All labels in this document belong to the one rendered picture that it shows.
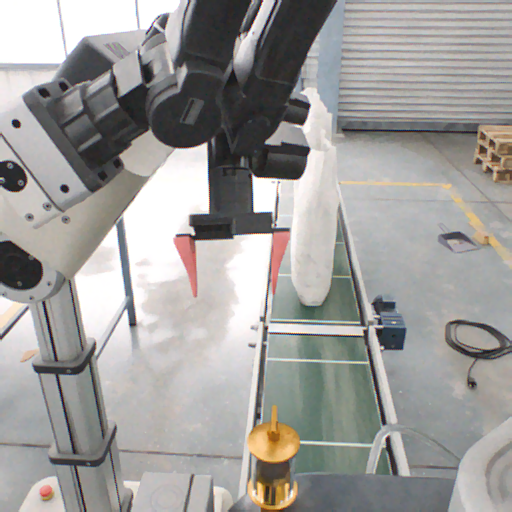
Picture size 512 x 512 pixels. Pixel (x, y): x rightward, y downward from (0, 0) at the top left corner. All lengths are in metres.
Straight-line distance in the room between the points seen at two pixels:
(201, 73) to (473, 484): 0.41
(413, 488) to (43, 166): 0.46
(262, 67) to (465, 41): 7.49
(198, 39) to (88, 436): 0.94
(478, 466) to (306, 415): 1.54
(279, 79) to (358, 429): 1.37
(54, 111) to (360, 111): 7.34
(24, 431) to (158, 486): 2.13
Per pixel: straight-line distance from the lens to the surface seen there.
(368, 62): 7.75
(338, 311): 2.33
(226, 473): 2.11
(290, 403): 1.82
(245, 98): 0.56
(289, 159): 0.66
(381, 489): 0.34
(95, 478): 1.32
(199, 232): 0.66
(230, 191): 0.62
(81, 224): 0.78
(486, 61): 8.12
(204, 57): 0.52
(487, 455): 0.26
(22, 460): 2.34
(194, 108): 0.54
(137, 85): 0.55
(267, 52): 0.55
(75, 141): 0.57
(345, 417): 1.79
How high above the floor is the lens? 1.60
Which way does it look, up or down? 26 degrees down
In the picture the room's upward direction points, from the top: straight up
